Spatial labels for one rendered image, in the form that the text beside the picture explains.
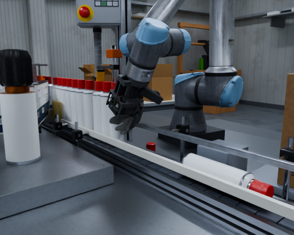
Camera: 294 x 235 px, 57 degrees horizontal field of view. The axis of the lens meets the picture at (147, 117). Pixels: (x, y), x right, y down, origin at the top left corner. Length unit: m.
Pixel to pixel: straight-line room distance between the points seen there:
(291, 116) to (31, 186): 0.61
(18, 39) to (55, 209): 5.95
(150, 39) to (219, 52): 0.39
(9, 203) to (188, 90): 0.71
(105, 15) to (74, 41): 5.66
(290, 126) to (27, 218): 0.61
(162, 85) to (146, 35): 2.11
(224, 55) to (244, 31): 7.70
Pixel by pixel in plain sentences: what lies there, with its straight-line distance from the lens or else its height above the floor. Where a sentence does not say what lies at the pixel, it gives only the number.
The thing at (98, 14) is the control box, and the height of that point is 1.32.
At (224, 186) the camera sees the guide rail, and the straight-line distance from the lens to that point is 0.57.
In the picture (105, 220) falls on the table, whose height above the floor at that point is 0.83.
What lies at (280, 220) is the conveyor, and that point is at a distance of 0.55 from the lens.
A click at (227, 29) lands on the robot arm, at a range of 1.02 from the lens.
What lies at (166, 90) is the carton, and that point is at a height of 0.89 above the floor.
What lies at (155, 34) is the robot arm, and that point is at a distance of 0.67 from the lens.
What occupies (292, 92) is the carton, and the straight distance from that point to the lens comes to 0.70.
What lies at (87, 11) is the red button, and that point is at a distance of 1.05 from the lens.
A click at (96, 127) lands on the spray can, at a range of 0.97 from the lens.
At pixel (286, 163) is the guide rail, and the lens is 0.57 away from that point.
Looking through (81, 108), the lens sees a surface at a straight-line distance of 1.06.
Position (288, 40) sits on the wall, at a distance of 7.88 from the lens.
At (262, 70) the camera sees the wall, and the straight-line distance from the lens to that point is 8.24.
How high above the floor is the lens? 1.14
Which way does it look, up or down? 11 degrees down
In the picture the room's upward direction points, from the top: straight up
